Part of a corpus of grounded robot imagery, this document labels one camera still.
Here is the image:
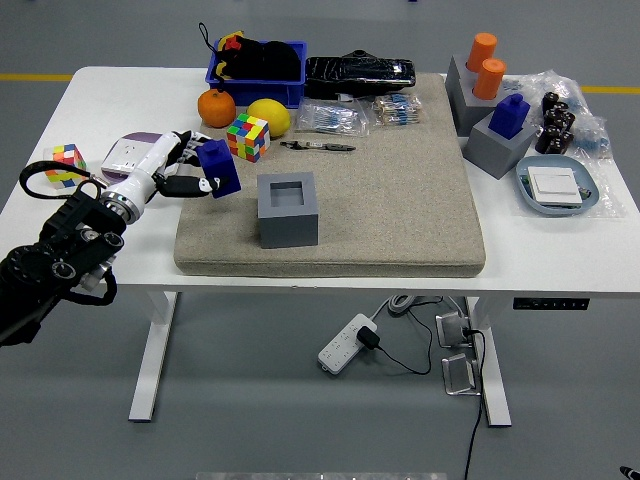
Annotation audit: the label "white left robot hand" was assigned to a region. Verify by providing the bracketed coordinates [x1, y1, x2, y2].
[104, 129, 231, 215]

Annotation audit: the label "blue seal stamp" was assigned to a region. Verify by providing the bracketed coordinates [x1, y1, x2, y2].
[195, 139, 242, 200]
[487, 93, 531, 140]

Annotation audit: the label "grey square seal holder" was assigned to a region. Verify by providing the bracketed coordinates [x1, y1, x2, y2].
[462, 110, 541, 180]
[256, 171, 320, 250]

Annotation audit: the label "purple dish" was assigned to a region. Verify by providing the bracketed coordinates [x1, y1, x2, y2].
[101, 131, 174, 187]

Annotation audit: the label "small colourful puzzle cube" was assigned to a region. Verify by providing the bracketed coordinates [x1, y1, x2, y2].
[43, 143, 88, 189]

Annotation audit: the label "orange fruit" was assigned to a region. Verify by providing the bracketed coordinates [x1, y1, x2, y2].
[197, 88, 237, 129]

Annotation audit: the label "large colourful puzzle cube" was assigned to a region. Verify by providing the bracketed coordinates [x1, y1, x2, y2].
[225, 112, 272, 164]

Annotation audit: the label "yellow lemon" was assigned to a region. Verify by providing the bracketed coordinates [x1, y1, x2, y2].
[246, 98, 292, 139]

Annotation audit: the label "blue plastic bin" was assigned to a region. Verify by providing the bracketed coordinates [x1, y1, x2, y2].
[205, 39, 308, 110]

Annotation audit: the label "black cloth pouch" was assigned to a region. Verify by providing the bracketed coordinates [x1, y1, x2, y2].
[198, 22, 303, 82]

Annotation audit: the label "white table leg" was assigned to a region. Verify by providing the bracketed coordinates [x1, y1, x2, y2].
[128, 291, 179, 424]
[464, 296, 513, 429]

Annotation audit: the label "black pen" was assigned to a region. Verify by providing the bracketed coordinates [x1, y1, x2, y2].
[279, 140, 357, 153]

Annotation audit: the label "clear bag blue resistors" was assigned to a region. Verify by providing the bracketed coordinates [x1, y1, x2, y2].
[293, 97, 371, 138]

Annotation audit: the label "black table control panel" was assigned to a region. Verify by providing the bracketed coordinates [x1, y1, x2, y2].
[512, 297, 590, 311]

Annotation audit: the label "black wrapped package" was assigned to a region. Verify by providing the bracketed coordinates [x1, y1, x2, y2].
[303, 49, 417, 100]

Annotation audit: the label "grey-brown mat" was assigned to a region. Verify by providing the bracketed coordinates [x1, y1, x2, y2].
[173, 73, 487, 279]

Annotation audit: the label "clear bag tan resistors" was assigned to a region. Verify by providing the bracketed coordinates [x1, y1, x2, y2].
[367, 93, 424, 129]

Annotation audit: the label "white power strip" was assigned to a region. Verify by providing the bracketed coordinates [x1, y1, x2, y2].
[317, 313, 379, 376]

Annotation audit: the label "black power adapter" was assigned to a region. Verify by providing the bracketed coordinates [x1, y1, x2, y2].
[355, 325, 381, 351]

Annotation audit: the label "light blue dish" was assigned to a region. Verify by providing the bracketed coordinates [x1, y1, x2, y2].
[515, 154, 600, 218]

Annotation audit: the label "grey block cylinder holder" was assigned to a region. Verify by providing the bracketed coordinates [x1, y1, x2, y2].
[444, 53, 506, 137]

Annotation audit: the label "clear bag blue parts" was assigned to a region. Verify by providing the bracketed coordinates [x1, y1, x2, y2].
[502, 69, 614, 161]

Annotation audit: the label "orange cylinder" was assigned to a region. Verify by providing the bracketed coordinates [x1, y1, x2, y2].
[466, 32, 499, 74]
[472, 57, 508, 101]

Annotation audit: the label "black capacitors pile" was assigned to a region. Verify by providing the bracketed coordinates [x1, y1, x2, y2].
[534, 91, 576, 155]

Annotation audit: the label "white wall socket panel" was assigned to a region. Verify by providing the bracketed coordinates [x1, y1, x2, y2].
[101, 138, 157, 176]

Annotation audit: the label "long black floor cable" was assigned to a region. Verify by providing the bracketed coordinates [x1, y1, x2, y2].
[460, 327, 487, 480]

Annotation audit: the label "metal bracket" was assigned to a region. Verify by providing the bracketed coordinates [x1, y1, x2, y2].
[434, 310, 476, 350]
[440, 352, 482, 397]

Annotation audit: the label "thin black adapter cable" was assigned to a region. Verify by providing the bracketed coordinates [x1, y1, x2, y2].
[374, 295, 444, 376]

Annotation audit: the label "white power cable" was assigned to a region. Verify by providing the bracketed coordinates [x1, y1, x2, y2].
[369, 294, 419, 321]

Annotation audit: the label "white switch panel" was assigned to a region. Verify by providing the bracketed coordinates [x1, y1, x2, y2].
[527, 166, 584, 206]

